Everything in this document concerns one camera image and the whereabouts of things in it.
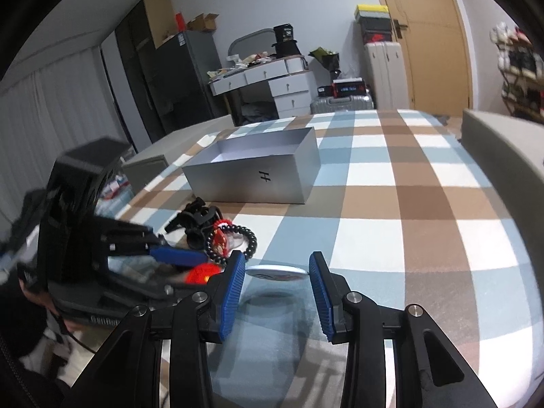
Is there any black hair claw clip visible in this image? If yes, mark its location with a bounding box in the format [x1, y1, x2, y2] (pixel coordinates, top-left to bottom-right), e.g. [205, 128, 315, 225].
[165, 198, 222, 249]

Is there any yellow lid shoe box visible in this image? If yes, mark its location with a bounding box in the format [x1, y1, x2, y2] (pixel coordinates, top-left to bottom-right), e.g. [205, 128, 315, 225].
[355, 3, 389, 20]

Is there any wooden door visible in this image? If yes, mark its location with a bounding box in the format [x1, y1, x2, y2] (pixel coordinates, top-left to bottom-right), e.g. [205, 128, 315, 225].
[368, 0, 474, 111]

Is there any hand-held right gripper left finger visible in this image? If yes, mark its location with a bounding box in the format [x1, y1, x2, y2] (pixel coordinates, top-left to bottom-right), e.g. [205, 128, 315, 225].
[64, 250, 247, 408]

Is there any red glowing ball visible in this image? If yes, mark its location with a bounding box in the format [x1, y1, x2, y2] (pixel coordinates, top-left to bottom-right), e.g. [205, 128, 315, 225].
[186, 263, 224, 286]

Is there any grey cloth bundle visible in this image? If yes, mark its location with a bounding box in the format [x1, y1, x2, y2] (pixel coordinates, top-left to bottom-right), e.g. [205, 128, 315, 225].
[240, 101, 279, 125]

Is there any silver cardboard box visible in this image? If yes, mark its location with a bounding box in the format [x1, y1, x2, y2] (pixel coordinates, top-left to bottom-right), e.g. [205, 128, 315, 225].
[182, 126, 321, 205]

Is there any red charm ornament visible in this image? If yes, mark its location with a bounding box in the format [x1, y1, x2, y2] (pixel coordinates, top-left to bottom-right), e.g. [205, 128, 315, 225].
[210, 220, 232, 256]

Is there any checkered blanket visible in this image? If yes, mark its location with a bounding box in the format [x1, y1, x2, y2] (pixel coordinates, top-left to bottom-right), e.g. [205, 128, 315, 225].
[85, 108, 544, 408]

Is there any silver suitcase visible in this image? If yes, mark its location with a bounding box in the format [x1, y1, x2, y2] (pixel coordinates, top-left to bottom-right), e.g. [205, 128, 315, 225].
[309, 93, 377, 115]

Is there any flat cardboard sheet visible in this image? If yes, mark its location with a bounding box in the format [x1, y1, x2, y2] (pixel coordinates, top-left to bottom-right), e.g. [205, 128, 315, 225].
[143, 0, 177, 49]

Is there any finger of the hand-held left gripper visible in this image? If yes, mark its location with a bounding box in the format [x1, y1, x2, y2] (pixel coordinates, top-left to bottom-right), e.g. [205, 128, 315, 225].
[98, 217, 209, 268]
[102, 269, 193, 302]

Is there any black hat box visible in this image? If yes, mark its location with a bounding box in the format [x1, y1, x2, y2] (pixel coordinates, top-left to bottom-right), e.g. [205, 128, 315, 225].
[271, 41, 302, 58]

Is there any black bead bracelet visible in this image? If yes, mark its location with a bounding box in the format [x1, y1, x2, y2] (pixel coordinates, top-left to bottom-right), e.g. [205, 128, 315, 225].
[205, 223, 258, 269]

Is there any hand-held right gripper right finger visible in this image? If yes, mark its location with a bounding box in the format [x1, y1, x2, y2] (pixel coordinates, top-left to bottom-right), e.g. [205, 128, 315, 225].
[308, 251, 498, 408]

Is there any shoe rack with shoes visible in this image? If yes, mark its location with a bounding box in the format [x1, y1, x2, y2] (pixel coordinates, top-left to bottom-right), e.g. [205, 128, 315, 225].
[490, 21, 544, 122]

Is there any grey upholstered bench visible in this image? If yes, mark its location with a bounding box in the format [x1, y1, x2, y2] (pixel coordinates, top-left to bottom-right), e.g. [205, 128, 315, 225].
[461, 108, 544, 294]
[121, 114, 235, 190]

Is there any black cable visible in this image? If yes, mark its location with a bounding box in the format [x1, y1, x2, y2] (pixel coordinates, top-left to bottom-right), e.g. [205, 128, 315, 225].
[59, 314, 100, 354]

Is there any pile of desk clutter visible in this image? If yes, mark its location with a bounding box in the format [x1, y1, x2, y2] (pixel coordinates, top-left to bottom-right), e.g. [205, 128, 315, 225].
[208, 51, 277, 81]

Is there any grey curtain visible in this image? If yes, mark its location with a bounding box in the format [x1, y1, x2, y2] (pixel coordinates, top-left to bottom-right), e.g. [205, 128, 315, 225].
[0, 45, 137, 230]

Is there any black box with red stripe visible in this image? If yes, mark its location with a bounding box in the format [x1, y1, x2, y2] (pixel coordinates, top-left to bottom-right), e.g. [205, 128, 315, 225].
[331, 77, 367, 98]

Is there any bouquet in black wrap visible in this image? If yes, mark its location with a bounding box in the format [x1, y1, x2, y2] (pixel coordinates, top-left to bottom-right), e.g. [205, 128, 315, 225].
[308, 48, 343, 81]

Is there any open cardboard box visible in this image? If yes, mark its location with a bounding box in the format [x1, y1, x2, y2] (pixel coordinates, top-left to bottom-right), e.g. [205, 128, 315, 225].
[187, 12, 219, 32]

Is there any white upright suitcase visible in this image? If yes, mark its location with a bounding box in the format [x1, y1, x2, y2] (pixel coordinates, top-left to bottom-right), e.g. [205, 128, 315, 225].
[364, 39, 415, 110]

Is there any dark grey refrigerator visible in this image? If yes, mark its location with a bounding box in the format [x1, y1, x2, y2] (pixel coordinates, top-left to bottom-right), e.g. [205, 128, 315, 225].
[155, 30, 230, 137]

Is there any black wardrobe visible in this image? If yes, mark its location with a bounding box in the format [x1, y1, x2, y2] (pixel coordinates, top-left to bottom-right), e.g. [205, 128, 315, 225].
[115, 0, 179, 154]

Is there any round pin badge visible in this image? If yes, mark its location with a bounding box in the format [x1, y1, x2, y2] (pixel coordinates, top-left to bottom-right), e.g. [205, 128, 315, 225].
[245, 265, 307, 282]

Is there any white desk with drawers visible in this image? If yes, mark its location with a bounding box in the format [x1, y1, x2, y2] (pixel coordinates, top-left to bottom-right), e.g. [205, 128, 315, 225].
[208, 55, 317, 127]

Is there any grey arched chair back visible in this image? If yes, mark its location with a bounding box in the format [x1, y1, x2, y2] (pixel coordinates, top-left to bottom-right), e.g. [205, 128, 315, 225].
[228, 28, 277, 66]

